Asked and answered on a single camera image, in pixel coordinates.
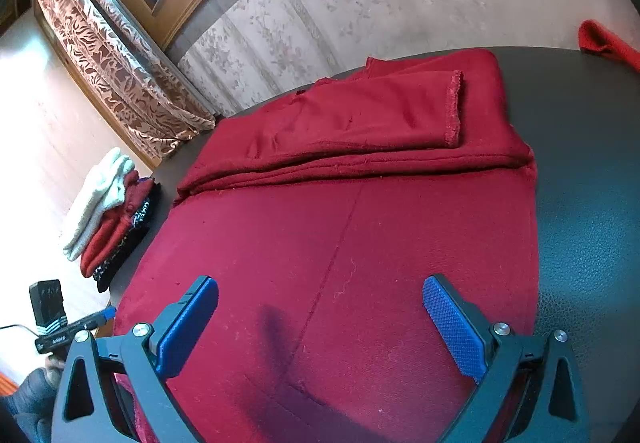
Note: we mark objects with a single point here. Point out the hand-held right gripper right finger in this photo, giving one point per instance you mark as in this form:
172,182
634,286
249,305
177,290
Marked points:
452,328

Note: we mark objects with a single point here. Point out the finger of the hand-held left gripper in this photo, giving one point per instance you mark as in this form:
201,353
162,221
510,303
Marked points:
107,314

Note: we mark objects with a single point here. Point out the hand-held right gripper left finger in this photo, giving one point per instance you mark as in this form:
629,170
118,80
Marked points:
185,333

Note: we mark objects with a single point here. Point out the dark red garment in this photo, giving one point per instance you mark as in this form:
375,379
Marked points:
400,233
136,193

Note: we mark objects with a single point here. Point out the black patterned folded garment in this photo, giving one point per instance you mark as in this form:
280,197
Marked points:
131,235

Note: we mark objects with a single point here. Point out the stack of folded cloths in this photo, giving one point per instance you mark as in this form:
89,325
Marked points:
97,200

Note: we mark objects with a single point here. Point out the dark red folded garment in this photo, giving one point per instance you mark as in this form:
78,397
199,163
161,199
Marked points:
136,193

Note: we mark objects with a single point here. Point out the brown patterned curtain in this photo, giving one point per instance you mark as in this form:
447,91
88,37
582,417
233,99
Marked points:
115,58

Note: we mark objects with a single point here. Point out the bright red garment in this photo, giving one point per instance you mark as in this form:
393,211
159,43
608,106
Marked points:
605,43

